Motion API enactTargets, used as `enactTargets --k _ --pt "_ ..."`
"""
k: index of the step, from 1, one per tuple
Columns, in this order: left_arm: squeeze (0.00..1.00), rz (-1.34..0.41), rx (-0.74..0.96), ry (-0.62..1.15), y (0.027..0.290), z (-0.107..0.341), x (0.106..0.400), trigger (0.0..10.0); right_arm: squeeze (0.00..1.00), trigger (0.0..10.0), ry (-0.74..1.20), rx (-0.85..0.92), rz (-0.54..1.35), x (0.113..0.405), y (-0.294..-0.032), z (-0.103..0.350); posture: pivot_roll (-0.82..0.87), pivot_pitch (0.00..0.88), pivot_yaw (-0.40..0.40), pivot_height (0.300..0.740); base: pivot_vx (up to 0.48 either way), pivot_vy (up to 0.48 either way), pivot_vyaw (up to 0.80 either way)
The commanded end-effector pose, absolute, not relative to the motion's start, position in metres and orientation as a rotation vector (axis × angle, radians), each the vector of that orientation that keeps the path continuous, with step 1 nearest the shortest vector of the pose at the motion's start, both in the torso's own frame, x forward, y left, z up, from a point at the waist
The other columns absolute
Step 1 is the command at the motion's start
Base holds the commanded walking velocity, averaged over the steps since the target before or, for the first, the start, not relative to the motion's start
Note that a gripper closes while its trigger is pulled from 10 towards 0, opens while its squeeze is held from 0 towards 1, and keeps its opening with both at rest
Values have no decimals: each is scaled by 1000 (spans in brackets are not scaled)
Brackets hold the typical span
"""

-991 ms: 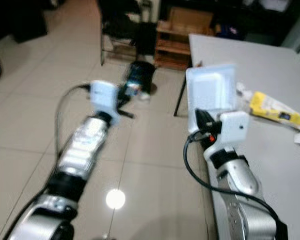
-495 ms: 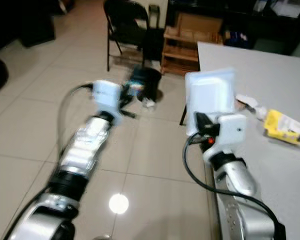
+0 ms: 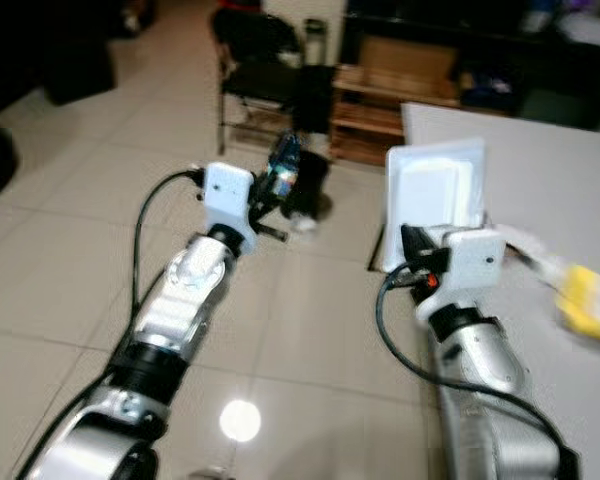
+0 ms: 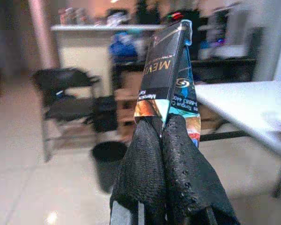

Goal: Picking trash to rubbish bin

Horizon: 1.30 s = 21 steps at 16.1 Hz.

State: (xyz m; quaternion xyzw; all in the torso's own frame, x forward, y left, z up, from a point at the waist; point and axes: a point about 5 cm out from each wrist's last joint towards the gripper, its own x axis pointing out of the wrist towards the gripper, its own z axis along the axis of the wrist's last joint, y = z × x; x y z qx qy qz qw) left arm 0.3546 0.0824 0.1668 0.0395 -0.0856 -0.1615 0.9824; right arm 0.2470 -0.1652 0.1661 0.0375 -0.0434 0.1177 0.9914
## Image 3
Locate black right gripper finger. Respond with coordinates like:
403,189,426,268
400,224,438,267

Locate blue plastic bottle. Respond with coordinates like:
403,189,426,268
265,135,306,201

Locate white crumpled wrapper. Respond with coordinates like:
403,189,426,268
505,232,578,286

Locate wooden slat crate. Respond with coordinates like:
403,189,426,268
330,65,461,166

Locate black folding chair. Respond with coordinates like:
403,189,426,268
212,8,336,156

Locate yellow package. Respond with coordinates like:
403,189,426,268
555,265,600,348

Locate blue printed box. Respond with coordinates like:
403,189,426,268
460,68,516,109

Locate brown cardboard box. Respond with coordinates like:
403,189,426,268
358,35,459,101

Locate black desk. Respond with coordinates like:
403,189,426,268
340,0,600,131

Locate black floor box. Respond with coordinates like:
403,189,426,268
45,40,116,106

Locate black metal table frame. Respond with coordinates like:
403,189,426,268
367,160,391,271

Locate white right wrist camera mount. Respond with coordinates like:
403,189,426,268
440,228,506,301

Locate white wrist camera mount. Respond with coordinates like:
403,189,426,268
202,162,258,251
440,228,506,301

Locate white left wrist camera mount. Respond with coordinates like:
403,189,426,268
202,162,258,251

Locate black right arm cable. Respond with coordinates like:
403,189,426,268
375,268,576,471

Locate grey trolley handle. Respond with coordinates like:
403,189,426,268
303,18,326,66

